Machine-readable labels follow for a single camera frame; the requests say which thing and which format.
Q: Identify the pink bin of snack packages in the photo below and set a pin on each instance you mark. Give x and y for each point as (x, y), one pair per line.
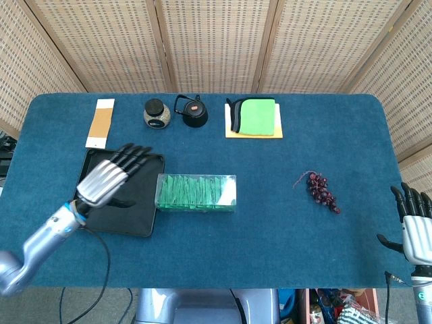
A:
(369, 297)

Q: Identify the glass jar black lid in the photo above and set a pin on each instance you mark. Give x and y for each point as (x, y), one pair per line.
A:
(156, 114)

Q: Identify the grey microfiber cloth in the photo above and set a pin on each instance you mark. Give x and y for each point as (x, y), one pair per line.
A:
(236, 114)

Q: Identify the black plastic tray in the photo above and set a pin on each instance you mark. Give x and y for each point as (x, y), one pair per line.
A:
(135, 219)

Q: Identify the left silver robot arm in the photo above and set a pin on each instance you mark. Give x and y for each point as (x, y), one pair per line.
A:
(40, 241)

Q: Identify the black white striped bag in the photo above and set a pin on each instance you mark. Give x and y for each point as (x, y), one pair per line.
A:
(354, 315)

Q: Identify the green microfiber cloth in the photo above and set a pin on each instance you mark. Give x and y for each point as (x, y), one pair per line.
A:
(258, 116)

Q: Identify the black cast iron teapot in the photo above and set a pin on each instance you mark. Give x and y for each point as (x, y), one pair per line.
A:
(195, 114)

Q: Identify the green foil sachets row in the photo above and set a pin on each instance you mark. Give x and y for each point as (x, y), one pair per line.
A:
(189, 192)

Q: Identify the transparent plastic box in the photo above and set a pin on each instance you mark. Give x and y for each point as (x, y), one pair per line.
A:
(195, 210)

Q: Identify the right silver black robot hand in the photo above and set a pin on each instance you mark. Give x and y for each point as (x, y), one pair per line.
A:
(416, 236)

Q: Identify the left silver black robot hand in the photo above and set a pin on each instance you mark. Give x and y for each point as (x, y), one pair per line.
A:
(101, 180)

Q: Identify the silver robot torso base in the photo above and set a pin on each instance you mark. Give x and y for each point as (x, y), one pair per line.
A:
(202, 305)

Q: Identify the white brown paper card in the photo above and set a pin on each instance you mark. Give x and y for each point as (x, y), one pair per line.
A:
(100, 121)

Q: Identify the black equipment pile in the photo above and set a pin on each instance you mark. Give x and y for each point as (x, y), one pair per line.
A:
(6, 152)

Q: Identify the yellow flat sponge cloth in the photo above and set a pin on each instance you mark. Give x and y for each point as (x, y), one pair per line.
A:
(256, 136)

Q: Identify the purple artificial grape bunch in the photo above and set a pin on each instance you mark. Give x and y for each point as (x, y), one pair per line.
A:
(320, 192)

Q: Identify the woven folding screen panel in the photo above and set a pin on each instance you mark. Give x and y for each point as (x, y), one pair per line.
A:
(104, 44)
(216, 44)
(405, 84)
(23, 67)
(320, 44)

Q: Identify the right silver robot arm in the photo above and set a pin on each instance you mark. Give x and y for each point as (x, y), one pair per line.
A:
(423, 297)

